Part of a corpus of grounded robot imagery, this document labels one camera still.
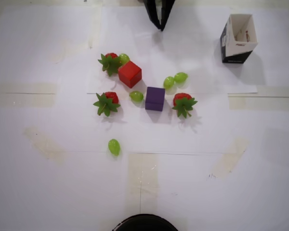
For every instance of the red wooden cube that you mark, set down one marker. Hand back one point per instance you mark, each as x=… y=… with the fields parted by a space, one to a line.
x=128 y=73

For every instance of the green plastic grape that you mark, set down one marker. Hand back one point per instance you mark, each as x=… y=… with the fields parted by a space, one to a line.
x=136 y=96
x=181 y=77
x=114 y=146
x=168 y=82
x=124 y=57

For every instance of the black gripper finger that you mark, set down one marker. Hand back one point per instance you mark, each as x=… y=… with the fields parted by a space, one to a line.
x=168 y=9
x=153 y=12

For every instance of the open white black cardboard box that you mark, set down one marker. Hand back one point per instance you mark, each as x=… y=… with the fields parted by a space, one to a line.
x=236 y=56

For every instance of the purple wooden cube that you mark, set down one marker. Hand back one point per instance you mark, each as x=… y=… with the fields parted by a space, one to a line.
x=155 y=98

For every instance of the black round dome object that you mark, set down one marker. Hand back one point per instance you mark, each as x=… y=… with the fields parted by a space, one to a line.
x=144 y=223

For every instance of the red plastic strawberry green leaves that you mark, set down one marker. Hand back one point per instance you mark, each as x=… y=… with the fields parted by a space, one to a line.
x=183 y=103
x=108 y=63
x=106 y=104

